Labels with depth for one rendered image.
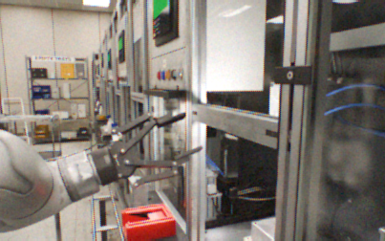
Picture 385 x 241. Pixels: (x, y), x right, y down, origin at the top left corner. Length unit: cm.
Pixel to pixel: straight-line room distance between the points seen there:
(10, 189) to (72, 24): 784
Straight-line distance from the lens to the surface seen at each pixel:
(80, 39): 811
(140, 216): 99
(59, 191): 55
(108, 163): 56
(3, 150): 39
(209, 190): 93
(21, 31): 825
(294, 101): 42
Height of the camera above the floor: 139
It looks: 9 degrees down
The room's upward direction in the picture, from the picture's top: straight up
